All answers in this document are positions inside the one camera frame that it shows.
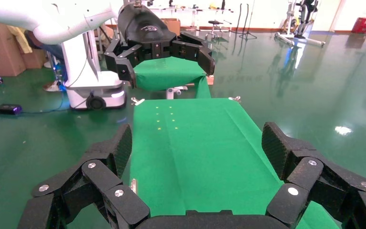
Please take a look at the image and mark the green table cloth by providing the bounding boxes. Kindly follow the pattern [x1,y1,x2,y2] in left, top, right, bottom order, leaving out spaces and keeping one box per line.
[129,97,342,229]

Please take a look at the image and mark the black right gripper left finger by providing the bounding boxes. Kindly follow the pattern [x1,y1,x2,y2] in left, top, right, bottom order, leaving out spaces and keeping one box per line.
[18,124,151,229]

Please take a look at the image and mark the black round stool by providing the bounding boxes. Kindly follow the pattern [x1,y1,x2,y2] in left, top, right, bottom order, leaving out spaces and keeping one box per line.
[207,19,225,41]

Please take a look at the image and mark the large brown storage box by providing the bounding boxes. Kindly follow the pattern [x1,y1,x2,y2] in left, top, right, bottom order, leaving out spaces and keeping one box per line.
[0,19,26,77]

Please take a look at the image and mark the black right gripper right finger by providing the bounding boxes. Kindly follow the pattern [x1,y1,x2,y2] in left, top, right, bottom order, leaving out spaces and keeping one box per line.
[261,122,366,229]

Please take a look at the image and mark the red box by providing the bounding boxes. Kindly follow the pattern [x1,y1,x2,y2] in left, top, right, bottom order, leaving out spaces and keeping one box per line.
[351,17,366,34]

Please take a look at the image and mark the dark floor power cord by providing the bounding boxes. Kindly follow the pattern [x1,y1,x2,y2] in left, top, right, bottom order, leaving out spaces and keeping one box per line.
[0,92,71,119]

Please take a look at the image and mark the person leg blue jeans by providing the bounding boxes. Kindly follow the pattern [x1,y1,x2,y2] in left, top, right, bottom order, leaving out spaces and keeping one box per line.
[25,30,67,93]

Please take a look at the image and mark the small brown cardboard box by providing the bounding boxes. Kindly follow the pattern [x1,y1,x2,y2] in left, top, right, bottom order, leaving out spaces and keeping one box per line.
[160,18,182,36]

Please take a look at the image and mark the white caster table leg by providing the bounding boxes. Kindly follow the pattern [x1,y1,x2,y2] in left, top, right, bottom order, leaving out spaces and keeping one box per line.
[166,85,189,101]

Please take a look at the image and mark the green draped cloth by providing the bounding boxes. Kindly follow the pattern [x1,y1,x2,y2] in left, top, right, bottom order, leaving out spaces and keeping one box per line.
[133,56,213,99]

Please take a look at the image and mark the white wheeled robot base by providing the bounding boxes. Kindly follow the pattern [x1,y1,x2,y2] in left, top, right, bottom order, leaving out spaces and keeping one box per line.
[56,30,127,111]

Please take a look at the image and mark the black power brick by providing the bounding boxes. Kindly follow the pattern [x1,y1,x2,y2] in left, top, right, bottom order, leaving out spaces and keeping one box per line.
[0,104,23,115]

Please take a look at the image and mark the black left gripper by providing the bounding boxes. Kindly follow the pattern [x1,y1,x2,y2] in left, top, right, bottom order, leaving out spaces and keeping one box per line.
[103,3,216,89]

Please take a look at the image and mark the white equipment stand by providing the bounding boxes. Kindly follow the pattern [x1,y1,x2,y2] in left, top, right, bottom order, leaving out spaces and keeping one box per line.
[274,0,326,48]

